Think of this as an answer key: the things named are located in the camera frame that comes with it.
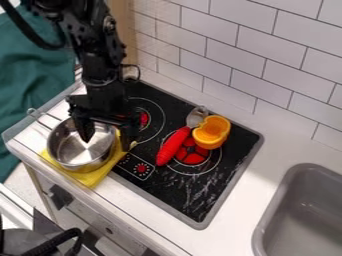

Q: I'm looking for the silver spoon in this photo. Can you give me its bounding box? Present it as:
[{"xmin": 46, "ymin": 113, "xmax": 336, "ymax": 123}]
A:
[{"xmin": 184, "ymin": 105, "xmax": 212, "ymax": 130}]

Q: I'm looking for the toy sink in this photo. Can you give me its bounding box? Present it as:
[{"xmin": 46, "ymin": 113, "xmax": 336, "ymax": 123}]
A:
[{"xmin": 249, "ymin": 162, "xmax": 342, "ymax": 256}]

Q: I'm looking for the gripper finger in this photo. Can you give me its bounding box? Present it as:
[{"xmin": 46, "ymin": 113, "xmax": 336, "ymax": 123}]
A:
[
  {"xmin": 70, "ymin": 111, "xmax": 97, "ymax": 144},
  {"xmin": 118, "ymin": 121, "xmax": 142, "ymax": 152}
]

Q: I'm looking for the green cloth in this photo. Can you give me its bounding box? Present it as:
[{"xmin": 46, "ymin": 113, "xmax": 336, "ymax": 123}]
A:
[{"xmin": 0, "ymin": 4, "xmax": 81, "ymax": 184}]

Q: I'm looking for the red toy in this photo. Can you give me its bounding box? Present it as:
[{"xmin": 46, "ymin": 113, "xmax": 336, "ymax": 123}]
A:
[{"xmin": 153, "ymin": 125, "xmax": 193, "ymax": 167}]

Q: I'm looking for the yellow cloth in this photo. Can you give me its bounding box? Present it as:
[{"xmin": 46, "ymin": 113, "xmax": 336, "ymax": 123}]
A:
[{"xmin": 38, "ymin": 128, "xmax": 131, "ymax": 190}]

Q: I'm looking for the silver pot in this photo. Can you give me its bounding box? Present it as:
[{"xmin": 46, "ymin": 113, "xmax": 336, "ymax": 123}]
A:
[{"xmin": 25, "ymin": 107, "xmax": 119, "ymax": 174}]

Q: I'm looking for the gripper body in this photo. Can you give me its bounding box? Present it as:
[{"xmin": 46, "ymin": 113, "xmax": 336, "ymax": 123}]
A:
[{"xmin": 65, "ymin": 78, "xmax": 142, "ymax": 127}]

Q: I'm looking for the toy stove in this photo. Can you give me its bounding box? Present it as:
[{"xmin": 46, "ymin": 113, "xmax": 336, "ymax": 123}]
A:
[{"xmin": 108, "ymin": 78, "xmax": 266, "ymax": 231}]

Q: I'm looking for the orange toy cup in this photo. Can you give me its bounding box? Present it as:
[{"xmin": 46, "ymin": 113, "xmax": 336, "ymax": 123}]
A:
[{"xmin": 191, "ymin": 114, "xmax": 233, "ymax": 151}]

